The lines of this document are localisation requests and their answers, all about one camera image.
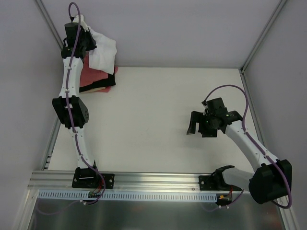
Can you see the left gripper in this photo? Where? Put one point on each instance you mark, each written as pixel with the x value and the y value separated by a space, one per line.
pixel 87 42

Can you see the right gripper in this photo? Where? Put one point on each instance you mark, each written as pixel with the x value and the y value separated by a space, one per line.
pixel 201 124

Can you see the white t shirt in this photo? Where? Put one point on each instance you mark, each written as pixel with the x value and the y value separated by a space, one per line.
pixel 103 56

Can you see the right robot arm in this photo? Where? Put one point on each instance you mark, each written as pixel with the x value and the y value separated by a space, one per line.
pixel 271 177

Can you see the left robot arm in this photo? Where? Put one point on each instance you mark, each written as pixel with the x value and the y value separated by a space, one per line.
pixel 69 107

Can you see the top pink folded shirt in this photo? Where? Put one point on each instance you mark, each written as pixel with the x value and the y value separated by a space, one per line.
pixel 92 76

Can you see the beige folded shirt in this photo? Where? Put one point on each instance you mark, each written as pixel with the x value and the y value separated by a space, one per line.
pixel 94 90

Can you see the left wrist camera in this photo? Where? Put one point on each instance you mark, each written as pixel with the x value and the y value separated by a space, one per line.
pixel 80 19

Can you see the left frame post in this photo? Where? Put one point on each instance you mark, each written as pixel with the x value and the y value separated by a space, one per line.
pixel 46 17

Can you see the frame post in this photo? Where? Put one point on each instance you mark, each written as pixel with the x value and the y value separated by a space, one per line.
pixel 273 17
pixel 46 17

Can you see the right side frame rail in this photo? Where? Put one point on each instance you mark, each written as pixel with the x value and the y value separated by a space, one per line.
pixel 252 109

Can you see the frame rail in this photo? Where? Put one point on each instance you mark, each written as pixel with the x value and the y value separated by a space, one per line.
pixel 51 144
pixel 252 109

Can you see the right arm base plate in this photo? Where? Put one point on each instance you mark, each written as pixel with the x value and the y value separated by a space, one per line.
pixel 215 183

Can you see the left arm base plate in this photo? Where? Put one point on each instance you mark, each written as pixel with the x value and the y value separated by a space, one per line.
pixel 96 180

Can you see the left side frame rail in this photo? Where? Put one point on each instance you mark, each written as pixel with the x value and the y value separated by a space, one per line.
pixel 51 144

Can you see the right frame post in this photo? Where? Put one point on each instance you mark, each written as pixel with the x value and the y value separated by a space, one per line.
pixel 273 17

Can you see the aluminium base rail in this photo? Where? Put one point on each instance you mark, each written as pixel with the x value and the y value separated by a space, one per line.
pixel 123 181

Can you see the white slotted cable duct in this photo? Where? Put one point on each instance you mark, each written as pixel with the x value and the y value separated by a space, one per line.
pixel 129 196

